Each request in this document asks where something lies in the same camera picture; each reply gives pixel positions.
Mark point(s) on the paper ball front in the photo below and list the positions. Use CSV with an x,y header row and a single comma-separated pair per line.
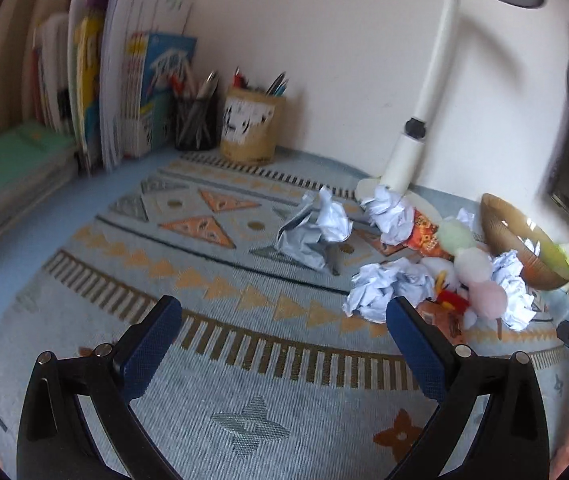
x,y
376,284

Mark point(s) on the black mesh pen holder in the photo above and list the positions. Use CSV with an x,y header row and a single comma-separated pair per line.
x,y
195,124

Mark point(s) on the white red duck plush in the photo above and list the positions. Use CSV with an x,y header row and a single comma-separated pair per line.
x,y
449,306

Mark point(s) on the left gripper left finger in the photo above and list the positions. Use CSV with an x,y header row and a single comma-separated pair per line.
x,y
55,441

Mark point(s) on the paper ball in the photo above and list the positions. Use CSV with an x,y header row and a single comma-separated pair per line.
x,y
392,215
506,272
313,234
376,284

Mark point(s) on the patterned blue woven mat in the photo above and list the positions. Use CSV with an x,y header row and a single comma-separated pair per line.
x,y
267,377

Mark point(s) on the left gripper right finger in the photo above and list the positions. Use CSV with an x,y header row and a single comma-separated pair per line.
x,y
512,440

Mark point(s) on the orange snack wrapper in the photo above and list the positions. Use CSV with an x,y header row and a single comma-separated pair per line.
x,y
423,238

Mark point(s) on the yellow spine book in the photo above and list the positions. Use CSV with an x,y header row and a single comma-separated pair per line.
x,y
85,27

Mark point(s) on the green flat book stack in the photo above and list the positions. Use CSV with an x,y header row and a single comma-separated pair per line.
x,y
35,161

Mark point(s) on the white paper stack upright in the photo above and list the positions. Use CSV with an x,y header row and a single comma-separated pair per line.
x,y
123,19

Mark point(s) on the yellow paper pen holder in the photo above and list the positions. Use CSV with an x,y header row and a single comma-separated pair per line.
x,y
251,124

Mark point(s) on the white desk lamp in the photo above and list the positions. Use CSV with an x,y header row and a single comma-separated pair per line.
x,y
409,147

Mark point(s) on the brown wooden bowl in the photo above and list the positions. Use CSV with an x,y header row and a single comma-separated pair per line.
x,y
505,228

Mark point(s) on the blue cover book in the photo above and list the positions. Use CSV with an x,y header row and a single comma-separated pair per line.
x,y
153,61

